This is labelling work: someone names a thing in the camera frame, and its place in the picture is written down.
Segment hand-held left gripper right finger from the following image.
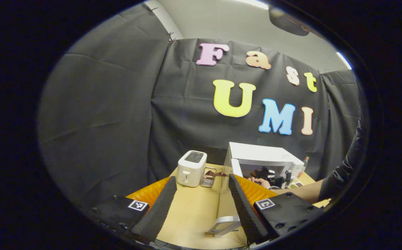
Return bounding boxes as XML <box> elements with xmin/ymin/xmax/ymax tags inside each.
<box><xmin>229</xmin><ymin>174</ymin><xmax>325</xmax><ymax>243</ymax></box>

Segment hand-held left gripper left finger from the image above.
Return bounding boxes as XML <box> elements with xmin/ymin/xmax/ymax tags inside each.
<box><xmin>90</xmin><ymin>176</ymin><xmax>178</xmax><ymax>243</ymax></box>

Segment white microwave oven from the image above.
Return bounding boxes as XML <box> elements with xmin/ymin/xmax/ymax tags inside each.
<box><xmin>208</xmin><ymin>142</ymin><xmax>305</xmax><ymax>237</ymax></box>

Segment clear bottle with red label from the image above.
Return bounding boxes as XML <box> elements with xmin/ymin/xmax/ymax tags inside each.
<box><xmin>297</xmin><ymin>156</ymin><xmax>309</xmax><ymax>178</ymax></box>

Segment white toaster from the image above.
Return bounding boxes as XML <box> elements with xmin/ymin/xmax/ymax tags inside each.
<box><xmin>177</xmin><ymin>150</ymin><xmax>207</xmax><ymax>188</ymax></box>

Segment black backdrop cloth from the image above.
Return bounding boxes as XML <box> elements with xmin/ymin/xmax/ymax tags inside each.
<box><xmin>38</xmin><ymin>3</ymin><xmax>363</xmax><ymax>209</ymax></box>

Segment dark rounded object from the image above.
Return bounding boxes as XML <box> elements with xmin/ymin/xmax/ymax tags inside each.
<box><xmin>269</xmin><ymin>5</ymin><xmax>311</xmax><ymax>37</ymax></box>

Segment metal wire rack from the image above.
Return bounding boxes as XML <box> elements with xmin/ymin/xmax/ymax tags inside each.
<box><xmin>201</xmin><ymin>167</ymin><xmax>217</xmax><ymax>188</ymax></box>

